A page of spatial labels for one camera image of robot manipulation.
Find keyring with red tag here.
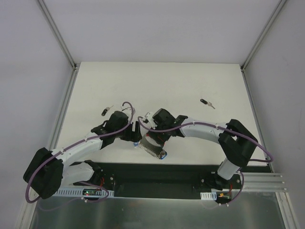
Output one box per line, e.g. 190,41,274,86
139,135,165,159

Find blue head key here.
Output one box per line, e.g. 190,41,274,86
159,151,167,160

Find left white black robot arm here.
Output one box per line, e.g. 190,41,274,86
23,111,142,203

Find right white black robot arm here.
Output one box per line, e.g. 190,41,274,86
140,108,258,190

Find small silver key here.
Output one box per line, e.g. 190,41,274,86
101,106,112,116

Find black head silver key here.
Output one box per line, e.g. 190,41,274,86
200,98,215,109

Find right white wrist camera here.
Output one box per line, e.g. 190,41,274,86
144,112,156,129

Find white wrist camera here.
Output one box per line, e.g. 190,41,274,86
121,106,135,117
144,112,156,129

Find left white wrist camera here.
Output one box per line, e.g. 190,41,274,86
121,106,135,117

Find right white cable duct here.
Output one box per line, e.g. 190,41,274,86
200,191,217,201

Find left aluminium table rail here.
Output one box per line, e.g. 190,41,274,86
46,68,78,150

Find aluminium table rail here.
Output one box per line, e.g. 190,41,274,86
241,69,288,193
46,68,78,150

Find right aluminium table rail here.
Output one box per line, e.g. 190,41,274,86
241,69,288,193

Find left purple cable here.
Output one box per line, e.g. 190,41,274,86
25,101,134,204

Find left aluminium frame post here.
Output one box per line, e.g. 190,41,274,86
36,0,77,70

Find aluminium frame post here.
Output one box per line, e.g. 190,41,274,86
36,0,77,70
241,0,289,72

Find right aluminium frame post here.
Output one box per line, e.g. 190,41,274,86
241,0,289,72

